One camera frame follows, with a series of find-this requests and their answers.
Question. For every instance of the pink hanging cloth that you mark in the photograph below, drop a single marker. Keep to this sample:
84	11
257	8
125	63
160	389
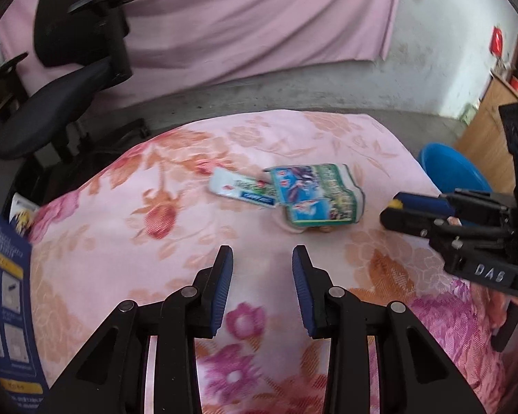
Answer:
241	21

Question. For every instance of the pink floral blanket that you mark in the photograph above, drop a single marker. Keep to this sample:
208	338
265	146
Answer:
155	246

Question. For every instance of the blue cardboard box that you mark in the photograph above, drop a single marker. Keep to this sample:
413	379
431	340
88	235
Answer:
8	310

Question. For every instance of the white yellow packet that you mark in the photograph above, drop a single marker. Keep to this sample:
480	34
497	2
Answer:
23	215

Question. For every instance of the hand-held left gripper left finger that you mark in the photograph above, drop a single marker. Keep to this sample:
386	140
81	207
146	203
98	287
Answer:
223	284

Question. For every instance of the black office chair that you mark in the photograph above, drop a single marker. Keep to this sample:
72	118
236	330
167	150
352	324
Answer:
82	21

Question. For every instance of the white wrapper with blue stripe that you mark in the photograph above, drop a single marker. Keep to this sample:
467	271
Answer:
237	187

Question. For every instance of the wooden cabinet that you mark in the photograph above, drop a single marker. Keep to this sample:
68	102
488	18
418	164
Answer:
487	129

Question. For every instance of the green printed wrapper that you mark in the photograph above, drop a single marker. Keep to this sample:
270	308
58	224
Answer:
315	194

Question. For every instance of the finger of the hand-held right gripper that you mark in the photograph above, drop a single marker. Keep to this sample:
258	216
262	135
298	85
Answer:
423	205
410	222

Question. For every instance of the red wall hanging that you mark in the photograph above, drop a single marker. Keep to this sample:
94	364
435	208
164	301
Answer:
496	41

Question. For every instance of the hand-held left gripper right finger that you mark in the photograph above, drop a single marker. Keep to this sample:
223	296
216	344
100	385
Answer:
301	289

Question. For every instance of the red cup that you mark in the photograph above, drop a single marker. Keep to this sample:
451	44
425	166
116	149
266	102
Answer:
517	83

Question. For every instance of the blue plastic basin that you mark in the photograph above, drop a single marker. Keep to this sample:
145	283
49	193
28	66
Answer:
453	168

